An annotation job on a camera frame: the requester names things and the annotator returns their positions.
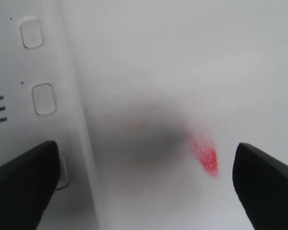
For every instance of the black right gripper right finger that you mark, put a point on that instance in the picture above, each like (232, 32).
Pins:
(261, 184)

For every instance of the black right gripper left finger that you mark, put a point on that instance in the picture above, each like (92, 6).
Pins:
(27, 184)

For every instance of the white five-outlet power strip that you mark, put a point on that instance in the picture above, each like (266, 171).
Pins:
(39, 102)

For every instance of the red paint mark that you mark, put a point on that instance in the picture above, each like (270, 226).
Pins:
(203, 148)

